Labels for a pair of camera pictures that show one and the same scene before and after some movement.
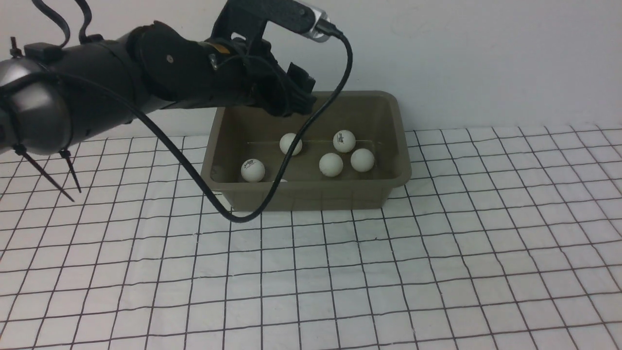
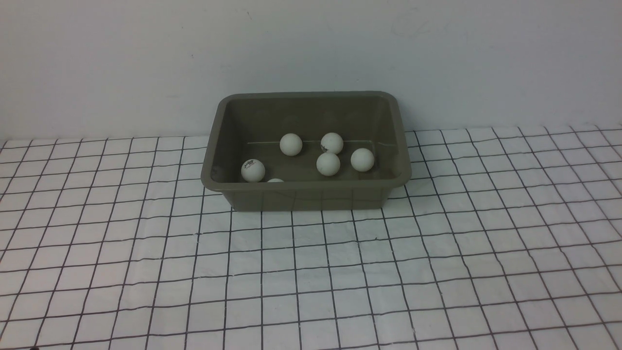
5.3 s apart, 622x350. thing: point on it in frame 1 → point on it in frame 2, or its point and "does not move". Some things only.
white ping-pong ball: x=285 y=141 does not move
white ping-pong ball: x=252 y=170 does not move
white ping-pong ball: x=344 y=141 → x=332 y=142
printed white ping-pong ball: x=362 y=160 does not move
